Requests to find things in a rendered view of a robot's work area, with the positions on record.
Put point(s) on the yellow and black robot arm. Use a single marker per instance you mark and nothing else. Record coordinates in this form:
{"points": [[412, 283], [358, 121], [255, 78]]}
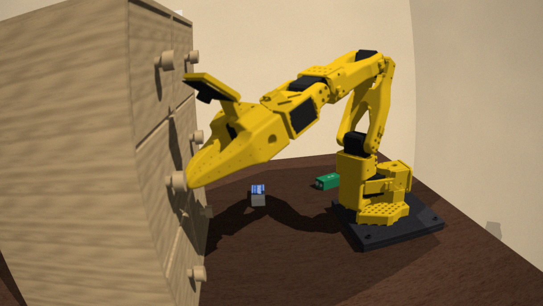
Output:
{"points": [[362, 181]]}

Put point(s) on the wooden chest of drawers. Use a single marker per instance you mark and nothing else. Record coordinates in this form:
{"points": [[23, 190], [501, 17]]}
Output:
{"points": [[74, 225]]}

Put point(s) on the blue and white eraser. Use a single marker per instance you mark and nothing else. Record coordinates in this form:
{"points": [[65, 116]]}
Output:
{"points": [[257, 195]]}

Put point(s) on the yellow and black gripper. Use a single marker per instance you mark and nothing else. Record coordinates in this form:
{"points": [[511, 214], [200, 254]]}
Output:
{"points": [[243, 134]]}

